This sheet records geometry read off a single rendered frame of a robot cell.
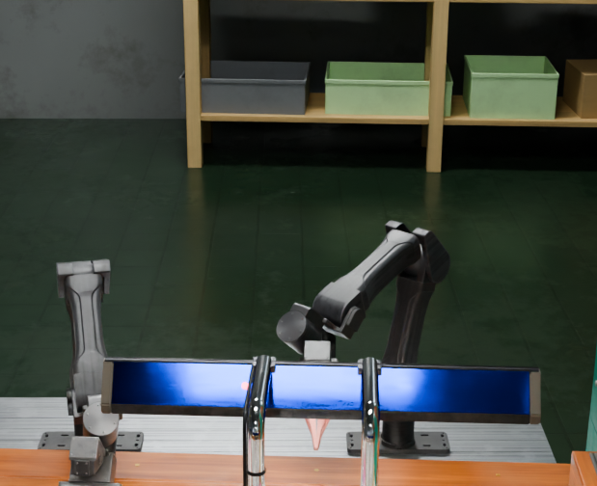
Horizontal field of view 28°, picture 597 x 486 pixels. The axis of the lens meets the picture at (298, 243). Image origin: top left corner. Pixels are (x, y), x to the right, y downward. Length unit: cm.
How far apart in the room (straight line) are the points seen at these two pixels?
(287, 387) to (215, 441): 72
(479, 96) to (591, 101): 58
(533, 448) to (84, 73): 537
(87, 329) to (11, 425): 51
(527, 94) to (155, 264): 227
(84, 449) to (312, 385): 41
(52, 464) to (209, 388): 54
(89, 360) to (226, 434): 48
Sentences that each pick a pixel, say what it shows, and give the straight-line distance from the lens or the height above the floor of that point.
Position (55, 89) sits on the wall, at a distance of 748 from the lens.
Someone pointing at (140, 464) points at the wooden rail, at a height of 76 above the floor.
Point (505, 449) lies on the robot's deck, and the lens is 243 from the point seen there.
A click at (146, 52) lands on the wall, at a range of 735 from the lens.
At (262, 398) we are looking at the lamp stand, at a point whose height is 112.
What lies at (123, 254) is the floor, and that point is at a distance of 526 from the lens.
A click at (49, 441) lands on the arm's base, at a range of 244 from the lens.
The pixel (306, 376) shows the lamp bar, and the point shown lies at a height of 110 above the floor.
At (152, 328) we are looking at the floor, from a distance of 453.
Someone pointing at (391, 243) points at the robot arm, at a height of 110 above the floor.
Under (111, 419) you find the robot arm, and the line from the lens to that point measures 195.
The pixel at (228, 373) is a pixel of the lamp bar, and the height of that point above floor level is 110.
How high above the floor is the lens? 187
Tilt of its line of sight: 21 degrees down
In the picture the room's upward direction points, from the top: straight up
